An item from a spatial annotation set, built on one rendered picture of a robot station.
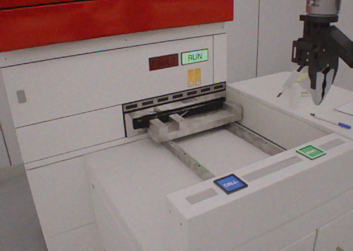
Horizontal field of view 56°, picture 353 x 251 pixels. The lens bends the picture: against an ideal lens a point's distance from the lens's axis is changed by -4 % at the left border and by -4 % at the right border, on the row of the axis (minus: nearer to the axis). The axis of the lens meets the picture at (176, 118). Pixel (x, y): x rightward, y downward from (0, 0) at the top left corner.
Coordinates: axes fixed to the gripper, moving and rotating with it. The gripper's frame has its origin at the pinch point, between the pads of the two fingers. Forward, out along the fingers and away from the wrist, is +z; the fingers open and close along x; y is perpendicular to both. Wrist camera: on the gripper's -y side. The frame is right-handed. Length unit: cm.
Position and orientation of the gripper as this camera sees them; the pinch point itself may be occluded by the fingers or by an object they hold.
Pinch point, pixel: (320, 101)
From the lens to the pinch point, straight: 87.5
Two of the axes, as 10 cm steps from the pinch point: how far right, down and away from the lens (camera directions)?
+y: -4.8, -3.3, 8.1
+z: 0.4, 9.2, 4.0
